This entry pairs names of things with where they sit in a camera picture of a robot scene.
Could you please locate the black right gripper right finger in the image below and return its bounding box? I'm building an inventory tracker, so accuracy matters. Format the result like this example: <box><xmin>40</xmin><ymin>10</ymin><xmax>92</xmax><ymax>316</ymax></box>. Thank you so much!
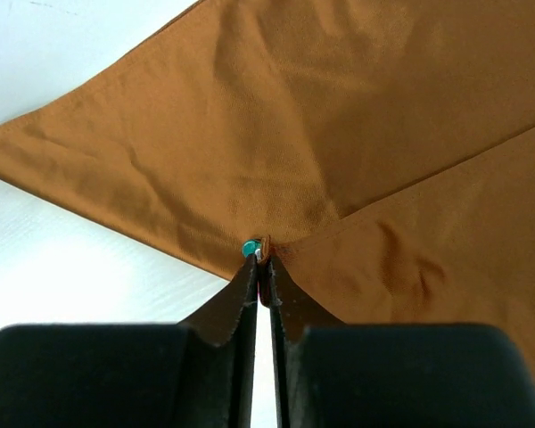
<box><xmin>267</xmin><ymin>257</ymin><xmax>535</xmax><ymax>427</ymax></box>

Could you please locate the orange cloth napkin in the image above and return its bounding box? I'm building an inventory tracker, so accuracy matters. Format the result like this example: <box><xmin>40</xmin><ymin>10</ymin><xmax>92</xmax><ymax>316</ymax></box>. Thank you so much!
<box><xmin>0</xmin><ymin>1</ymin><xmax>535</xmax><ymax>380</ymax></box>

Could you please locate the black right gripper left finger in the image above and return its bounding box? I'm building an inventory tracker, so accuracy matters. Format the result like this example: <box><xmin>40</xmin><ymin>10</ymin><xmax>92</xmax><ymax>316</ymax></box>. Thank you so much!
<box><xmin>0</xmin><ymin>257</ymin><xmax>256</xmax><ymax>427</ymax></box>

